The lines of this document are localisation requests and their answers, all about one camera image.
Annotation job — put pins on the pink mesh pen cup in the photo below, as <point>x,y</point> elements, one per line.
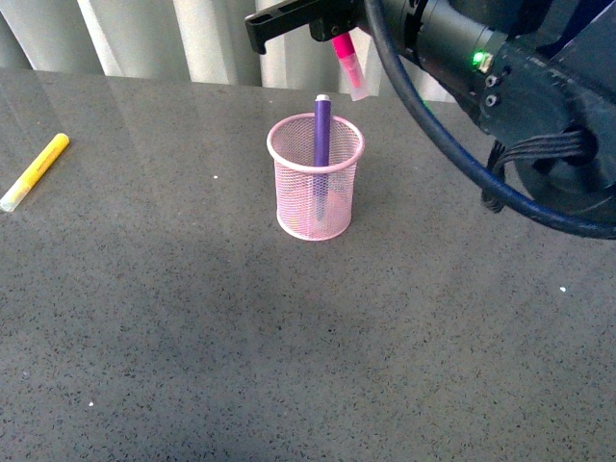
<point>314,203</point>

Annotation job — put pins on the yellow marker pen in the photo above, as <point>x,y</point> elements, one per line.
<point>32,174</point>

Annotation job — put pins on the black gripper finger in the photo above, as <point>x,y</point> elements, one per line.
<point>287,16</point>

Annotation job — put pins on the purple marker pen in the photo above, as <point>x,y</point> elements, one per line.
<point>322,119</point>

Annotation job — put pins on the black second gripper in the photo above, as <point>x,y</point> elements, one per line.
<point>461,44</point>

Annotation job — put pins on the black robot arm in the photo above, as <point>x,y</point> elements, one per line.
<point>538,76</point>

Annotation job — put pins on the pink marker pen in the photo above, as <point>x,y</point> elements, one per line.
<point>350,65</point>

